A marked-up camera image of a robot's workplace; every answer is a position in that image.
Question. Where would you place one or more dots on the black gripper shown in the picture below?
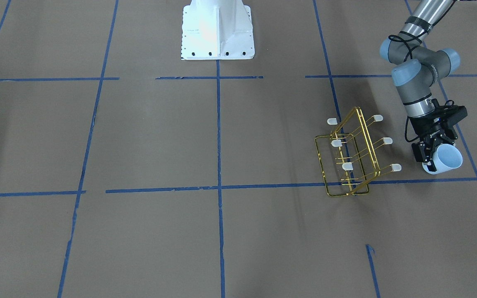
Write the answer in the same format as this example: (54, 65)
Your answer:
(423, 129)

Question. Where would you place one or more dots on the light blue plastic cup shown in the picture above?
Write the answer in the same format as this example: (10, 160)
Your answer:
(445, 158)

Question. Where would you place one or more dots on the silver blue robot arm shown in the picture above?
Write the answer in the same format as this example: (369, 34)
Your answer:
(416, 69)

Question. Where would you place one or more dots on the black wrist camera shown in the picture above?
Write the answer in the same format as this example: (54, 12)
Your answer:
(448, 114)

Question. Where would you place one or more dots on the gold wire cup holder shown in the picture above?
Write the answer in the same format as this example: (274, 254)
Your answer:
(348, 154)

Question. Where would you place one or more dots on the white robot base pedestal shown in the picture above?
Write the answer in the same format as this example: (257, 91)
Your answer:
(217, 30)

